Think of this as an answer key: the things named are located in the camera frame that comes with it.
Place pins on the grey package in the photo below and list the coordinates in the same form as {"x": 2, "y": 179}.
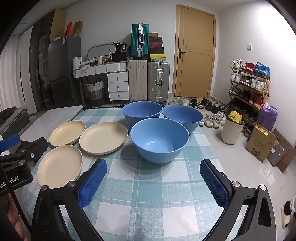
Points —
{"x": 276, "y": 153}

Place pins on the row of shoes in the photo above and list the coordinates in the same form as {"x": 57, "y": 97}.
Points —
{"x": 212, "y": 118}

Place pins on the marble coffee table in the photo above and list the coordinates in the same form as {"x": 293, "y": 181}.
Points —
{"x": 53, "y": 115}

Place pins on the brown cardboard box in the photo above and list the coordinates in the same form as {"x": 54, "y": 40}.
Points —
{"x": 78, "y": 29}

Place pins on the brown patterned board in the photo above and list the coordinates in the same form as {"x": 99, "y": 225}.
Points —
{"x": 286, "y": 150}

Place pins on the purple plastic bag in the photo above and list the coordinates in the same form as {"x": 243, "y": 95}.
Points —
{"x": 268, "y": 118}

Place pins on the blue bowl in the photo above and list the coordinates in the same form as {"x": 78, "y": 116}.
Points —
{"x": 182, "y": 115}
{"x": 141, "y": 112}
{"x": 159, "y": 139}

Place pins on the green suitcase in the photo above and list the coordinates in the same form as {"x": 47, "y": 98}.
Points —
{"x": 136, "y": 39}

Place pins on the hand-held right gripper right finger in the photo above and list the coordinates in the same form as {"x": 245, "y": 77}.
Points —
{"x": 215, "y": 185}

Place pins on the grey fridge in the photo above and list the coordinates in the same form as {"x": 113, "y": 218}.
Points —
{"x": 64, "y": 69}

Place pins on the silver suitcase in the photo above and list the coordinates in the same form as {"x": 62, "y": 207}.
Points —
{"x": 158, "y": 81}

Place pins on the black bag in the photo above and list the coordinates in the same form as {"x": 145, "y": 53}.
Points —
{"x": 120, "y": 56}

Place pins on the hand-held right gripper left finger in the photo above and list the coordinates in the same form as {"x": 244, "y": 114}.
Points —
{"x": 92, "y": 183}

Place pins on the yellow bag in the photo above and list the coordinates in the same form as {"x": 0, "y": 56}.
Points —
{"x": 235, "y": 116}

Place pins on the cream trash bin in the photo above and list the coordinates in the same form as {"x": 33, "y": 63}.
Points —
{"x": 231, "y": 134}

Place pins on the white kettle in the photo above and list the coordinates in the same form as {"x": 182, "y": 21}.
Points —
{"x": 76, "y": 63}

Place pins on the cream cup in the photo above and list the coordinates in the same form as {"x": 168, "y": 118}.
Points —
{"x": 100, "y": 60}

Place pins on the shoes on rack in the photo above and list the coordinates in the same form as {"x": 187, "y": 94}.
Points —
{"x": 256, "y": 82}

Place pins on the large cream plate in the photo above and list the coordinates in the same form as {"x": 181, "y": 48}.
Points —
{"x": 104, "y": 139}

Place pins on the white slipper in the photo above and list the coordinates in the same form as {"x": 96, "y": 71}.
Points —
{"x": 289, "y": 213}

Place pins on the wooden shoe rack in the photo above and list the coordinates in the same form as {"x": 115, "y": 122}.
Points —
{"x": 266, "y": 92}

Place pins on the white wardrobe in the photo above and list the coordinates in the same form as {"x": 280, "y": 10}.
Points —
{"x": 20, "y": 76}

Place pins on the white dressing table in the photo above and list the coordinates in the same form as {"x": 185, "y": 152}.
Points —
{"x": 101, "y": 68}

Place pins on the red box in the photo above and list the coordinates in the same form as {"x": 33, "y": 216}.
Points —
{"x": 69, "y": 29}

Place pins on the woven laundry basket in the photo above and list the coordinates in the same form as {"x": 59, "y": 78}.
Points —
{"x": 96, "y": 92}

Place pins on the white drawer unit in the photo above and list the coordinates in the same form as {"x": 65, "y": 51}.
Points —
{"x": 118, "y": 87}

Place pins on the dark bottle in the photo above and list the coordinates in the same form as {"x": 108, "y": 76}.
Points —
{"x": 110, "y": 56}

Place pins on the teal checked tablecloth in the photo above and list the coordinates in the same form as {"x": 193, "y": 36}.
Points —
{"x": 148, "y": 185}

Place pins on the stack of shoe boxes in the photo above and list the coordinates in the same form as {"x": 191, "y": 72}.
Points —
{"x": 156, "y": 46}

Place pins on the dark glass cabinet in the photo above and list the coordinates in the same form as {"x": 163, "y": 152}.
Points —
{"x": 39, "y": 69}

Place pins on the cream suitcase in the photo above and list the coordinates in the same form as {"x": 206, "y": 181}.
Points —
{"x": 137, "y": 81}

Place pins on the tall cardboard sheet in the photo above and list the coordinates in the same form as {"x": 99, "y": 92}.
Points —
{"x": 57, "y": 25}

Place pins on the wooden door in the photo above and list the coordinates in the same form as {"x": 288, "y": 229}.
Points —
{"x": 196, "y": 69}

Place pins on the person's left hand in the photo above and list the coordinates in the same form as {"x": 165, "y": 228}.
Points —
{"x": 16, "y": 222}

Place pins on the oval mirror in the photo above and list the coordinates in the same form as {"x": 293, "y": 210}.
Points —
{"x": 99, "y": 49}

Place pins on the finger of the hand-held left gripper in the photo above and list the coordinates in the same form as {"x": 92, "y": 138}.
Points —
{"x": 34, "y": 148}
{"x": 9, "y": 142}

